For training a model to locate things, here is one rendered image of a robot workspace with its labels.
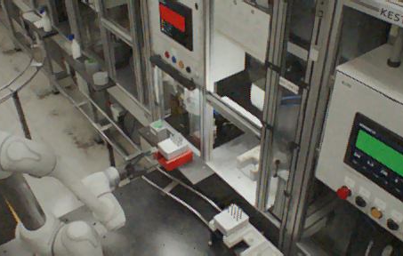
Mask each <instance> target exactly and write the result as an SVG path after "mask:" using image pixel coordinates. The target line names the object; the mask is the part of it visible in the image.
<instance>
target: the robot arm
mask: <svg viewBox="0 0 403 256"><path fill-rule="evenodd" d="M156 152H158V149H157V148H156V147H154V148H151V149H147V150H146V151H143V150H142V149H140V150H139V151H137V152H135V153H133V154H132V155H130V156H128V157H126V158H125V163H124V164H122V165H119V166H115V167H112V166H111V167H109V168H108V169H106V170H104V171H102V172H95V173H92V174H90V175H89V176H87V177H85V178H83V179H81V180H80V179H79V178H78V177H77V176H76V174H75V173H74V172H72V171H71V170H70V169H69V167H67V166H66V165H65V164H64V163H63V162H62V161H61V160H60V159H58V158H57V156H56V155H55V154H54V153H52V152H51V150H49V149H48V148H47V147H45V146H42V145H40V144H38V143H37V142H35V141H33V140H27V139H26V138H23V137H21V136H19V135H15V134H12V133H8V132H2V131H0V190H1V192H2V193H3V196H4V197H5V199H6V200H7V202H8V203H9V205H10V206H11V207H12V209H13V210H14V211H15V214H16V216H17V217H18V218H19V220H20V222H19V223H18V225H17V227H16V229H15V236H16V240H17V241H18V243H19V244H20V245H21V246H22V247H24V248H25V249H27V250H29V251H31V252H34V253H38V254H43V255H46V256H104V255H103V248H102V243H101V239H100V237H99V235H98V233H97V231H96V229H95V227H94V226H93V225H92V224H90V223H88V222H86V221H83V220H76V221H72V222H70V223H69V224H68V223H63V222H60V220H58V218H57V217H55V216H53V215H52V213H51V212H50V211H49V210H46V209H42V207H41V205H40V204H39V202H38V200H37V199H36V197H35V195H34V193H33V191H32V189H31V187H30V186H29V184H28V183H27V180H26V178H25V177H24V176H23V174H22V173H29V174H32V175H36V176H40V177H54V178H55V179H57V180H59V181H60V182H61V183H62V184H63V185H65V186H66V187H67V188H68V189H69V190H70V191H71V192H72V193H73V194H74V195H75V196H76V197H77V200H78V201H82V202H83V204H85V205H86V206H87V207H88V208H89V209H90V210H91V211H92V212H93V216H94V217H95V218H96V219H97V220H98V221H99V223H100V224H102V225H103V227H104V228H105V229H107V230H109V231H118V230H119V229H120V228H121V227H123V226H124V224H125V214H124V212H123V211H122V209H121V205H120V204H119V203H118V201H117V200H116V199H115V197H114V196H113V194H112V193H111V192H110V190H109V189H110V188H112V187H114V186H116V185H118V184H119V183H120V181H121V180H126V179H129V180H134V179H135V178H138V177H140V176H142V175H145V174H147V170H148V169H150V168H152V167H153V166H156V165H158V164H159V162H158V160H154V161H152V162H150V163H148V164H146V165H145V166H143V167H135V168H134V166H135V165H136V164H137V163H138V162H139V161H140V160H141V159H142V158H143V157H145V156H149V155H151V154H153V153H156ZM142 154H143V155H142ZM132 163H133V164H132Z"/></svg>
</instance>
